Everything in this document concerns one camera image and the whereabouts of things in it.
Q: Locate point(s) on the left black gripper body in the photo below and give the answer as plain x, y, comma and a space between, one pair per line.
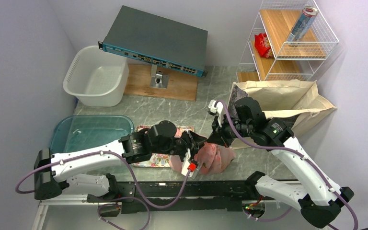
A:
179, 145

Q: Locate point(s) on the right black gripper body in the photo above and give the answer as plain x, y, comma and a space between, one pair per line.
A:
226, 130

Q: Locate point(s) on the pink plastic grocery bag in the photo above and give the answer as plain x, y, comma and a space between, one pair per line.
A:
213, 159

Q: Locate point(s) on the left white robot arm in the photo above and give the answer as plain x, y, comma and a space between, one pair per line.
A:
60, 173

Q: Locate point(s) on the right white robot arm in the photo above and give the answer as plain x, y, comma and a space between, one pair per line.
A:
319, 199

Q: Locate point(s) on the floral rectangular tray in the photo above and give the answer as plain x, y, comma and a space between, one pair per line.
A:
162, 160

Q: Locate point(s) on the wooden board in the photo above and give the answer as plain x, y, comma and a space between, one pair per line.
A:
180, 86

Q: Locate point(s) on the metal stand base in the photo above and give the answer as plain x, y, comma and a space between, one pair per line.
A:
158, 79

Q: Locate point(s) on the beige canvas tote bag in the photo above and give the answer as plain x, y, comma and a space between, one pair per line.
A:
297, 102

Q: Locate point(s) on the red snack packet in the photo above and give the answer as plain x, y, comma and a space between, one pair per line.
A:
262, 45

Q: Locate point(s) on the white plastic basin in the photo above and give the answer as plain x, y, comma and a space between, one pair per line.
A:
97, 78

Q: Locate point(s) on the teal transparent plastic bin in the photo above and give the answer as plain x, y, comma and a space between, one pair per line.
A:
80, 132

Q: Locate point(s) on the blue drink can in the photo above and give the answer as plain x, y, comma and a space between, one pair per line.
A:
302, 25

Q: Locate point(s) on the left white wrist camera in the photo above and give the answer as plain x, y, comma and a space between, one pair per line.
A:
190, 165

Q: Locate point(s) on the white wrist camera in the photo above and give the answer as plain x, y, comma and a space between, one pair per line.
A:
190, 165
215, 107

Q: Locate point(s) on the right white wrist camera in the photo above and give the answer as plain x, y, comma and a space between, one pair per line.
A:
215, 107

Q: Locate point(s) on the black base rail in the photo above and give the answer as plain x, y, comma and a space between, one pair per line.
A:
229, 195

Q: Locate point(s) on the white wire shelf rack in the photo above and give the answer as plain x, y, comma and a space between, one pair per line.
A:
276, 18

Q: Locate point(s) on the teal network switch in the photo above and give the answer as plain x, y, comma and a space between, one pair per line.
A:
156, 40

